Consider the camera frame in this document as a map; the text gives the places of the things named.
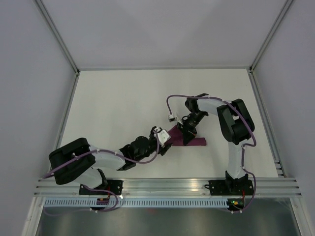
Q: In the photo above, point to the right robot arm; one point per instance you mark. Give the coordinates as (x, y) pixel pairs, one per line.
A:
(236, 126)

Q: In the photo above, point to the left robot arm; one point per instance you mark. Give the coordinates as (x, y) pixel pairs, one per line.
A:
(83, 163)

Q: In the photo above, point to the purple cloth napkin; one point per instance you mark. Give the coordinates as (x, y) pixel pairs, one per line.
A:
(177, 139)

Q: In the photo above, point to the aluminium frame rail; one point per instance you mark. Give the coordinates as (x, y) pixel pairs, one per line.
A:
(172, 187)

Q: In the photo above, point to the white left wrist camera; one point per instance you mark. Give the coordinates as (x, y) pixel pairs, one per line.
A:
(161, 135)

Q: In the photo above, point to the right aluminium frame post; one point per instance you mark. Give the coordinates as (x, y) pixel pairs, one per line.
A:
(271, 33)

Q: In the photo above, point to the aluminium frame post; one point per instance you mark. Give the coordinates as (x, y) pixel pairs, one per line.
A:
(271, 33)
(55, 32)

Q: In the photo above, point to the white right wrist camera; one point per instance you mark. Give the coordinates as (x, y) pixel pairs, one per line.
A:
(174, 118)

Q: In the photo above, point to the white slotted cable duct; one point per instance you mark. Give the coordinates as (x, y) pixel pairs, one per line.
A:
(138, 202)

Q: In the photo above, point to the left aluminium frame post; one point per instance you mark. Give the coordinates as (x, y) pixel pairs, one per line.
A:
(55, 32)

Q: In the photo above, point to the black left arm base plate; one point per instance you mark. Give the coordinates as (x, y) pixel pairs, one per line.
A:
(114, 186)

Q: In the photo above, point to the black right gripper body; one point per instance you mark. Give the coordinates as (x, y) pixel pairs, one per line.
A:
(189, 125)

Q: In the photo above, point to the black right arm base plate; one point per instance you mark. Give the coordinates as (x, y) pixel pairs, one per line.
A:
(223, 188)

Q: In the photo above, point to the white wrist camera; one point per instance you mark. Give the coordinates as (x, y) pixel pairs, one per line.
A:
(161, 135)
(174, 118)

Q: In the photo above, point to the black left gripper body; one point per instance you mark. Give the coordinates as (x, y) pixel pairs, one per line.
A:
(152, 146)

